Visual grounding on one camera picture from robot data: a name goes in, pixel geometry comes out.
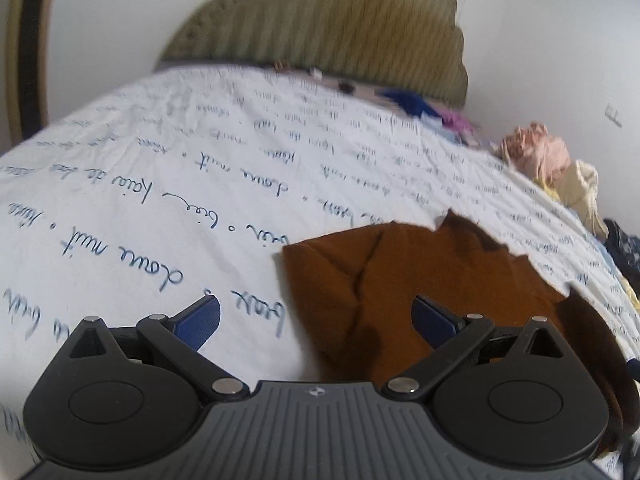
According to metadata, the brown knit sweater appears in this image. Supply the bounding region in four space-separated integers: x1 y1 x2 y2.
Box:
282 212 639 452

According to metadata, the cream clothes pile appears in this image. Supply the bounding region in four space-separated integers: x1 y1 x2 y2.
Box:
554 159 608 242

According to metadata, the pink clothes pile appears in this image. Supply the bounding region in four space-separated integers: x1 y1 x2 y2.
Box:
499 122 572 186

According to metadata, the white script-print bed sheet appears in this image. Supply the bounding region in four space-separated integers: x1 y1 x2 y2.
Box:
1 66 639 479

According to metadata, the dark patterned garment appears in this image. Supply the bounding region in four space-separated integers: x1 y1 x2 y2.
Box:
604 218 640 294

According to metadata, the purple garment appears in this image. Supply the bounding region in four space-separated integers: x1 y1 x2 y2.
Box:
439 110 475 136

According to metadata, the blue garment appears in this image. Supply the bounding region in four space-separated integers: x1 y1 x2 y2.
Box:
376 89 439 117

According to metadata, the small black device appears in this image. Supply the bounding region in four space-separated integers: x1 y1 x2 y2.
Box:
338 80 356 96

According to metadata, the olive striped headboard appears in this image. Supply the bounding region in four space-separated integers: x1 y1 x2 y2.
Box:
160 0 469 107

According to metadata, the gold tower air conditioner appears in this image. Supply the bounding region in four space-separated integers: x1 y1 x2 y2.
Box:
6 0 52 145

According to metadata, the white wall switch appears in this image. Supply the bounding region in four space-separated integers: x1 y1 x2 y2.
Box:
604 104 623 128

